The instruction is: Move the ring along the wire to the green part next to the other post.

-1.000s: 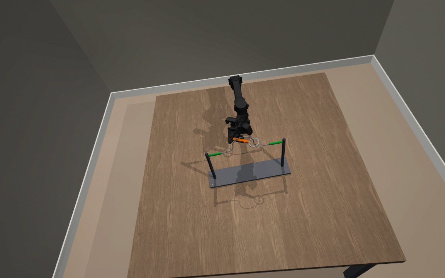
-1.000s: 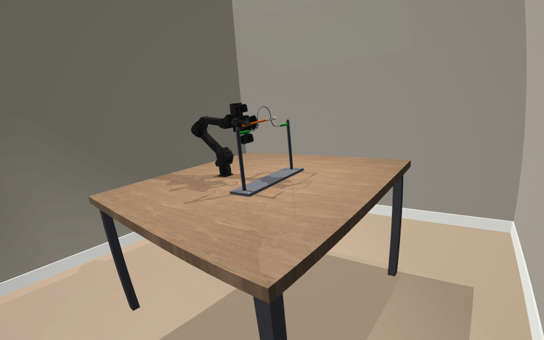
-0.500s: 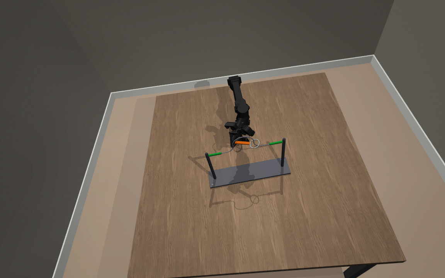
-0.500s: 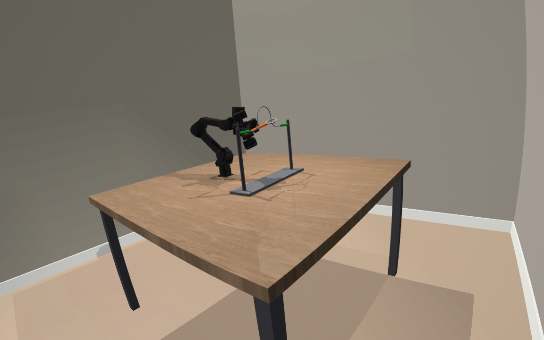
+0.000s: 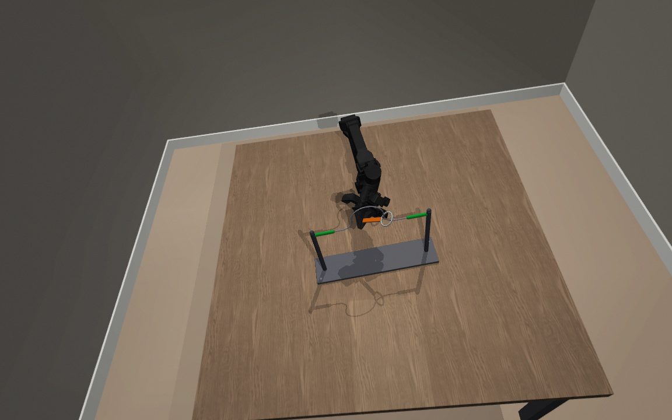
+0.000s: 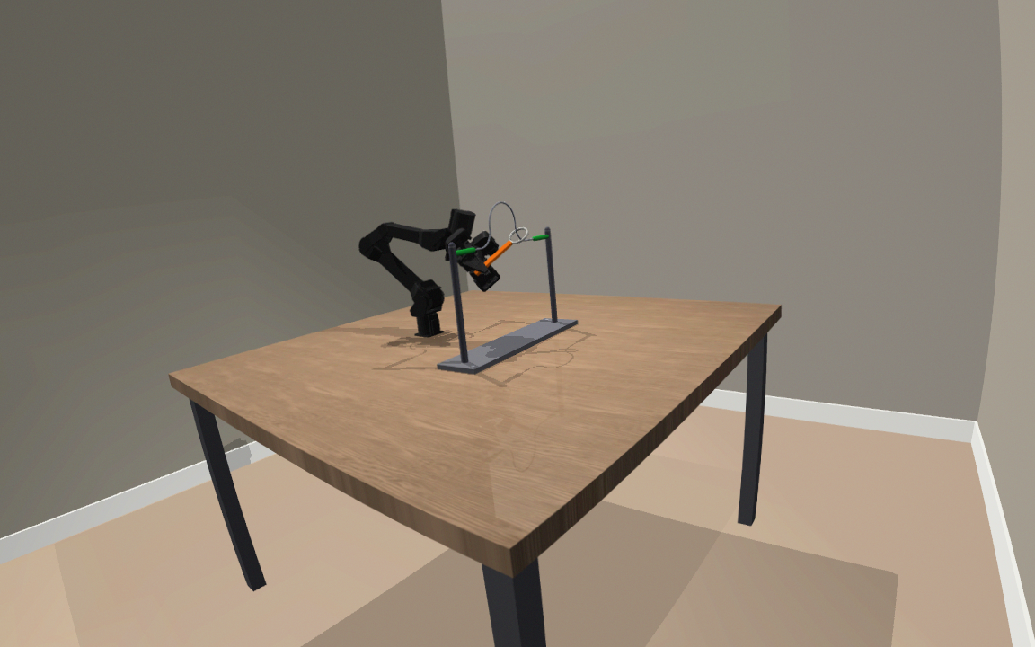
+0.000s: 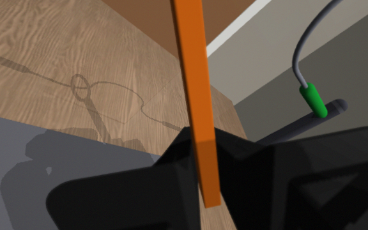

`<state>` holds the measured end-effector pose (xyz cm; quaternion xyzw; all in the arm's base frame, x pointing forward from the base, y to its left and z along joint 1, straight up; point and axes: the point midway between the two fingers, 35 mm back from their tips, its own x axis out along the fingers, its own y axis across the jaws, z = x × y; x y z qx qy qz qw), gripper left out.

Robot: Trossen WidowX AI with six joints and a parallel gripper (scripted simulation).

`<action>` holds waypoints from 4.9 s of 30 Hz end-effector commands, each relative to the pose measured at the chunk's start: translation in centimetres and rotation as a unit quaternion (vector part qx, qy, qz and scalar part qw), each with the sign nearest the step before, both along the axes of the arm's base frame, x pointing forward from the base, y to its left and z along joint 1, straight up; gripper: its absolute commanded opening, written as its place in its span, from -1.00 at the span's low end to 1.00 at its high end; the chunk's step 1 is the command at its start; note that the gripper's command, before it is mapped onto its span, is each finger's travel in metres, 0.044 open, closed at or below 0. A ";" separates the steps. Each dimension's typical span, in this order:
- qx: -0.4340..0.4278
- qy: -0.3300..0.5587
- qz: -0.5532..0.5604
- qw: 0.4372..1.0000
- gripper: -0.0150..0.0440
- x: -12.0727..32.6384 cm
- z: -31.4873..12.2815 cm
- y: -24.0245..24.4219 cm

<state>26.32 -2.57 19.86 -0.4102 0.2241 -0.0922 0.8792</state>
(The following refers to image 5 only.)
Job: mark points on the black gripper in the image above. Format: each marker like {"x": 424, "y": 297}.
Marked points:
{"x": 360, "y": 202}

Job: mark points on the orange bar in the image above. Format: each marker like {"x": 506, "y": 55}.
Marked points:
{"x": 379, "y": 219}

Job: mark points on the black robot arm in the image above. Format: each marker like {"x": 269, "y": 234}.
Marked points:
{"x": 369, "y": 171}

